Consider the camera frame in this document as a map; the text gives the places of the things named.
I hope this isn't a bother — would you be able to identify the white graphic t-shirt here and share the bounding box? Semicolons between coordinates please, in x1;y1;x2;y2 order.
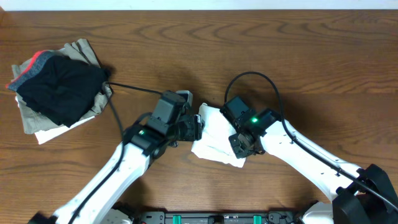
191;103;246;168

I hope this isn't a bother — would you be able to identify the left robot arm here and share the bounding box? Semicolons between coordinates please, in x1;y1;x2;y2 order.
28;90;205;224

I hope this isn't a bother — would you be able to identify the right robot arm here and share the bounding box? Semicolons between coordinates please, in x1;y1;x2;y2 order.
220;96;397;223

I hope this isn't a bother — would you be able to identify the black folded garment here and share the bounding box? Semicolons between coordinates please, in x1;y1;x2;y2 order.
6;50;111;127

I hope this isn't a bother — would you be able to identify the white folded garment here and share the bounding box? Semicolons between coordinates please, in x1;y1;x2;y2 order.
15;94;95;144

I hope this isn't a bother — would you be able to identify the khaki folded garment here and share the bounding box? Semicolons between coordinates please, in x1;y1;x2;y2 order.
16;39;112;134

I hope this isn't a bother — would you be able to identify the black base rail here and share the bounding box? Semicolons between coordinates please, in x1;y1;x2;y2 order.
102;202;312;224

